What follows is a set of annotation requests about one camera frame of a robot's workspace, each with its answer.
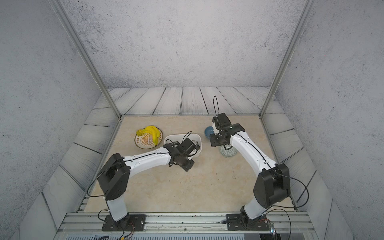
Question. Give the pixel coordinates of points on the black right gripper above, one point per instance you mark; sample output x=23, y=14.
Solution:
x=213, y=142

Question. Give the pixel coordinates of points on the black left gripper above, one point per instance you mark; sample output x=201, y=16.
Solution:
x=190, y=166

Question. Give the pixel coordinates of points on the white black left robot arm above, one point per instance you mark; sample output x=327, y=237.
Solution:
x=114, y=176

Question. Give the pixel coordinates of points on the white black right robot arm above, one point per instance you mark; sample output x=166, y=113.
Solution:
x=273, y=180

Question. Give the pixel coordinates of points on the white rectangular storage box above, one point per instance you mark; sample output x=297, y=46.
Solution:
x=195, y=138

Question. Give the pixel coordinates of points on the blue bowl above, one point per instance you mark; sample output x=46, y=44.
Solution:
x=209, y=131

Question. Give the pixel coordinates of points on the patterned ceramic jar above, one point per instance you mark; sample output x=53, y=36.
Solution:
x=228, y=151

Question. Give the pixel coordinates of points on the yellow banana bunch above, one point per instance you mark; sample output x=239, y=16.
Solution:
x=149, y=136

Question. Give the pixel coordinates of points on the patterned round plate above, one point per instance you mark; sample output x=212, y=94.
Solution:
x=144, y=147

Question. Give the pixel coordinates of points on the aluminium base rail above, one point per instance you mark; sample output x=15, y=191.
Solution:
x=275, y=225

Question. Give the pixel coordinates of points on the right aluminium frame post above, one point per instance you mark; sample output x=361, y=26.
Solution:
x=305, y=15

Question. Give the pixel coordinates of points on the aluminium frame post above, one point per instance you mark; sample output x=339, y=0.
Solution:
x=70, y=30
x=305, y=15

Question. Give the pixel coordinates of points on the left aluminium frame post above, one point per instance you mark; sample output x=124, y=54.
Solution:
x=70, y=30

